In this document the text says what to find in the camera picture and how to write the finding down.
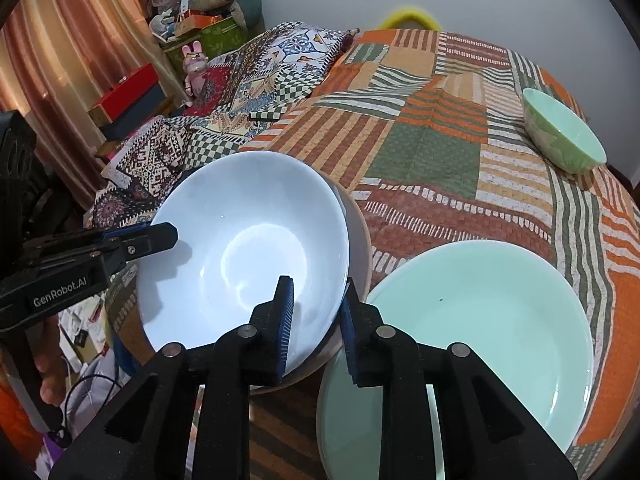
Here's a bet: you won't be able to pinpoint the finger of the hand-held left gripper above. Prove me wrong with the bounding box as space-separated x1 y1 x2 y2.
20 227 151 256
75 222 179 276

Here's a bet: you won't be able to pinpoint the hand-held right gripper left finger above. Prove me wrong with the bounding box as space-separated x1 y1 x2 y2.
47 275 296 480

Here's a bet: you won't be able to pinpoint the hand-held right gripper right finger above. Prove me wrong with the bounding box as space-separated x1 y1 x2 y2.
338 277 578 480

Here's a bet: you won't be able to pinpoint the pink bowl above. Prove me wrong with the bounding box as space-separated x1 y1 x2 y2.
250 180 373 395

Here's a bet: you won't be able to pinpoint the white bowl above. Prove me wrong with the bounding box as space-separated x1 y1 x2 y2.
135 151 351 367

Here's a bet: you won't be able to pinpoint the light green plate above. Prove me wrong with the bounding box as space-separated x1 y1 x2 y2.
316 239 597 480

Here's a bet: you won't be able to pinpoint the person's left hand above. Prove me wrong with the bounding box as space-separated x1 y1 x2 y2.
31 317 71 408

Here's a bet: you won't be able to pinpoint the red and blue boxes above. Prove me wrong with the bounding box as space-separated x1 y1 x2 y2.
100 82 169 141

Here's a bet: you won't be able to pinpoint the red flat box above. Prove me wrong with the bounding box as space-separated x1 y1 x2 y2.
89 62 160 117

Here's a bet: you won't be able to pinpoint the checkered patterned blanket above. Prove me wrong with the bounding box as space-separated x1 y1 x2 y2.
85 21 361 231

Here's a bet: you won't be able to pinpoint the pink rabbit toy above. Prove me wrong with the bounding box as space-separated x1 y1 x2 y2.
181 40 211 96

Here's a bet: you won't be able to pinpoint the orange striped patchwork tablecloth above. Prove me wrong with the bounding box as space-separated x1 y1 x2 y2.
115 27 640 480

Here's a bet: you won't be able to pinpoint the pinkish brown curtain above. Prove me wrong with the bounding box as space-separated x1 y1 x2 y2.
0 0 166 211

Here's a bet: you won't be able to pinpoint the green cardboard box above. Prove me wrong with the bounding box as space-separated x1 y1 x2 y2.
160 16 249 76

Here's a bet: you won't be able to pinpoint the orange box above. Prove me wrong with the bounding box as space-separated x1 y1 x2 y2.
175 13 224 36

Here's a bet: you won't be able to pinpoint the light green bowl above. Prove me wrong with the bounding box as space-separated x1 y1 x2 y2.
521 87 607 175

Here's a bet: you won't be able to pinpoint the yellow curved object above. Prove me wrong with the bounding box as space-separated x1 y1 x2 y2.
380 6 442 31

